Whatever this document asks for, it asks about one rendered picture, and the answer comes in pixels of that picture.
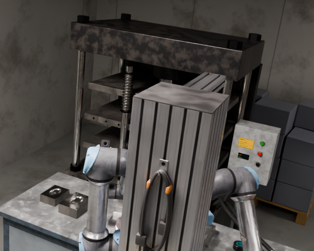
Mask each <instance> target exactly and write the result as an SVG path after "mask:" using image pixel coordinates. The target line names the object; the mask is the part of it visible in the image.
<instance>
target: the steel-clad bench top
mask: <svg viewBox="0 0 314 251"><path fill-rule="evenodd" d="M54 185H57V186H60V187H63V188H66V189H69V196H70V195H72V194H73V193H74V192H78V193H81V194H84V195H86V196H89V182H88V181H85V180H82V179H79V178H76V177H73V176H70V175H67V174H64V173H61V172H57V173H56V174H54V175H52V176H51V177H49V178H47V179H46V180H44V181H42V182H40V183H39V184H37V185H35V186H34V187H32V188H30V189H29V190H27V191H25V192H23V193H22V194H20V195H18V196H17V197H15V198H13V199H12V200H10V201H8V202H7V203H5V204H3V205H1V206H0V212H2V213H5V214H8V215H10V216H13V217H15V218H18V219H20V220H23V221H26V222H28V223H31V224H33V225H36V226H38V227H41V228H44V229H46V230H49V231H51V232H54V233H56V234H59V235H61V236H64V237H67V238H69V239H72V240H74V241H77V242H79V234H80V233H81V232H83V229H84V228H85V227H86V226H87V212H88V211H86V212H85V213H84V214H82V215H81V216H80V217H79V218H78V219H75V218H72V217H70V216H67V215H64V214H62V213H59V212H58V205H57V206H56V207H54V206H51V205H48V204H46V203H43V202H40V194H41V193H43V192H44V191H46V190H47V189H49V188H51V187H52V186H54ZM116 201H117V199H108V207H107V219H106V227H107V224H108V221H109V219H110V218H111V216H112V214H113V212H114V205H115V203H116ZM212 225H215V226H216V228H215V233H214V235H213V237H212V239H211V241H210V242H209V244H208V246H209V247H208V248H206V249H205V251H235V250H234V249H233V244H234V242H235V241H241V237H240V231H239V230H236V229H233V228H229V227H226V226H223V225H220V224H217V223H214V222H213V223H212ZM262 239H263V238H262ZM263 240H264V241H265V242H266V243H267V244H268V245H269V246H270V247H271V248H272V249H273V250H274V251H300V250H297V249H294V248H291V247H288V246H285V245H282V244H279V243H275V242H272V241H269V240H266V239H263Z"/></svg>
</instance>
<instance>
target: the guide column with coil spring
mask: <svg viewBox="0 0 314 251"><path fill-rule="evenodd" d="M133 69H134V66H132V65H126V72H129V73H133ZM125 78H132V76H131V77H126V76H125ZM125 81H132V79H130V80H127V79H125ZM125 84H132V82H125ZM131 86H132V85H125V87H131ZM124 89H126V90H129V89H132V88H124ZM124 92H131V90H130V91H124ZM124 95H131V93H129V94H125V93H124ZM130 97H131V96H124V98H130ZM123 100H124V101H129V100H131V99H123ZM123 103H130V102H123ZM123 106H130V104H128V105H124V104H123ZM129 108H130V107H123V109H129ZM128 121H129V113H122V119H121V130H120V142H119V148H124V149H126V142H127V132H128ZM120 179H121V176H116V183H118V184H119V183H120Z"/></svg>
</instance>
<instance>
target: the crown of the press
mask: <svg viewBox="0 0 314 251"><path fill-rule="evenodd" d="M89 18H90V17H89V16H85V15H78V16H77V21H75V22H71V34H70V49H75V50H80V51H85V52H90V53H95V54H100V55H105V56H110V57H115V58H120V59H125V60H130V61H135V62H140V63H145V64H150V65H154V76H155V77H157V78H159V82H158V83H160V82H166V83H171V84H173V82H174V80H179V79H180V76H181V71H185V72H190V73H195V74H200V75H201V74H203V73H204V72H208V73H213V74H219V75H224V76H226V80H230V81H235V82H237V81H239V80H240V79H241V78H243V77H244V76H245V75H247V74H248V73H250V72H251V71H252V70H254V69H255V68H256V67H258V66H259V65H260V64H261V59H262V54H263V49H264V44H265V41H264V40H261V35H260V34H256V33H249V37H248V38H245V37H239V36H233V35H226V34H220V33H214V32H208V31H201V30H195V29H189V28H183V27H176V26H170V25H164V24H157V23H151V22H145V21H139V20H132V19H131V14H127V13H122V14H121V18H119V19H105V20H90V21H89Z"/></svg>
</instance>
